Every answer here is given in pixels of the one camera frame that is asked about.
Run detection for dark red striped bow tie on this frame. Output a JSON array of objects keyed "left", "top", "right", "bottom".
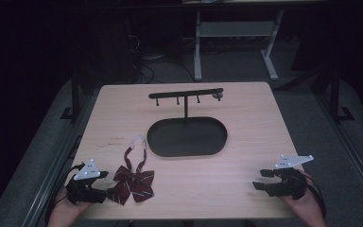
[{"left": 107, "top": 134, "right": 156, "bottom": 206}]

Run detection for black metal stand post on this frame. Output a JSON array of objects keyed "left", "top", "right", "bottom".
[
  {"left": 60, "top": 67, "right": 83, "bottom": 121},
  {"left": 328, "top": 62, "right": 355, "bottom": 123}
]

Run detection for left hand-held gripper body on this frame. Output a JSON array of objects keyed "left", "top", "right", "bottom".
[{"left": 65, "top": 158, "right": 108, "bottom": 205}]

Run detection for person's right hand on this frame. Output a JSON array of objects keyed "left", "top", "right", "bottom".
[{"left": 281, "top": 188, "right": 328, "bottom": 227}]

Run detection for white metal desk frame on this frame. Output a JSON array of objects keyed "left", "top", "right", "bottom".
[{"left": 193, "top": 9, "right": 285, "bottom": 82}]

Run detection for black floor cables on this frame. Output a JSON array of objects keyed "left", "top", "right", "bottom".
[{"left": 124, "top": 32, "right": 197, "bottom": 85}]

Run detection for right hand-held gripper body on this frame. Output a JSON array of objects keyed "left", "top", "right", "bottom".
[{"left": 268, "top": 154, "right": 315, "bottom": 201}]

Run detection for person's left hand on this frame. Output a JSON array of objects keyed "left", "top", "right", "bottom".
[{"left": 46, "top": 185, "right": 93, "bottom": 227}]

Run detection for black hook stand with tray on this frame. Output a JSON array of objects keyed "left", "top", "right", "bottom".
[{"left": 147, "top": 87, "right": 229, "bottom": 158}]

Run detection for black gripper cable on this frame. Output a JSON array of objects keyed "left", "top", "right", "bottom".
[
  {"left": 296, "top": 169, "right": 327, "bottom": 220},
  {"left": 44, "top": 162, "right": 86, "bottom": 227}
]

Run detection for metal frame rail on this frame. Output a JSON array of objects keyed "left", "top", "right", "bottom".
[
  {"left": 20, "top": 94, "right": 91, "bottom": 227},
  {"left": 316, "top": 94, "right": 363, "bottom": 211}
]

